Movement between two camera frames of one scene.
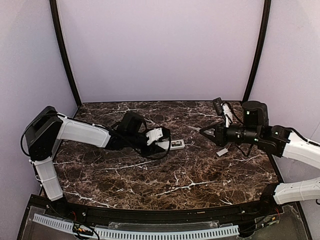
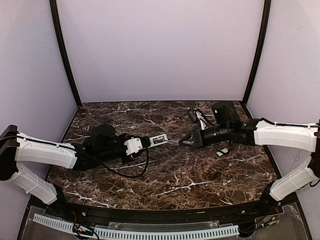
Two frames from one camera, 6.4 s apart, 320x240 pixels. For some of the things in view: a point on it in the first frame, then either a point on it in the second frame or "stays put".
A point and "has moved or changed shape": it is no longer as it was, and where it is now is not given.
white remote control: (174, 144) has moved or changed shape
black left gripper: (152, 149) → (145, 142)
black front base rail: (272, 205) stays put
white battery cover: (222, 152) stays put
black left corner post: (56, 22) stays put
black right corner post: (261, 39) stays put
